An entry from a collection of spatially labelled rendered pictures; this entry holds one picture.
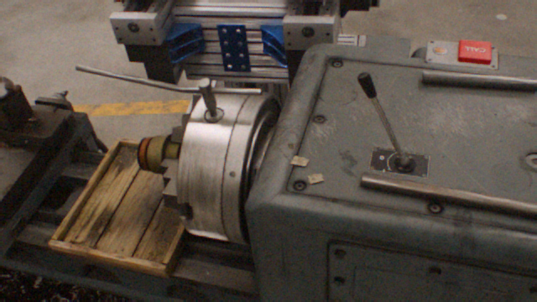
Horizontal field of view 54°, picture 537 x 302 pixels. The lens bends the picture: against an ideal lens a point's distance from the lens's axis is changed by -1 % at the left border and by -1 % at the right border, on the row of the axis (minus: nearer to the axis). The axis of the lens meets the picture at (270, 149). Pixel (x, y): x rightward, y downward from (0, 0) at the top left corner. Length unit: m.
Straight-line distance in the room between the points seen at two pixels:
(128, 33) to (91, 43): 2.08
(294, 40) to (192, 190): 0.63
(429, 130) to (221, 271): 0.57
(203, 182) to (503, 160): 0.51
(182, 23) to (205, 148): 0.76
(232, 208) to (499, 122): 0.49
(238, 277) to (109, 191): 0.42
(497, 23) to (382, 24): 0.70
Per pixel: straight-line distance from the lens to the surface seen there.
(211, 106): 0.97
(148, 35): 1.59
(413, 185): 0.82
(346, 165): 0.87
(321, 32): 1.45
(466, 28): 3.52
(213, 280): 1.21
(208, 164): 0.97
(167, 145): 1.15
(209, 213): 1.00
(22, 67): 3.68
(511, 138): 0.96
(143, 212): 1.34
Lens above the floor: 1.90
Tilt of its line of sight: 46 degrees down
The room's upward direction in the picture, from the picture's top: 6 degrees counter-clockwise
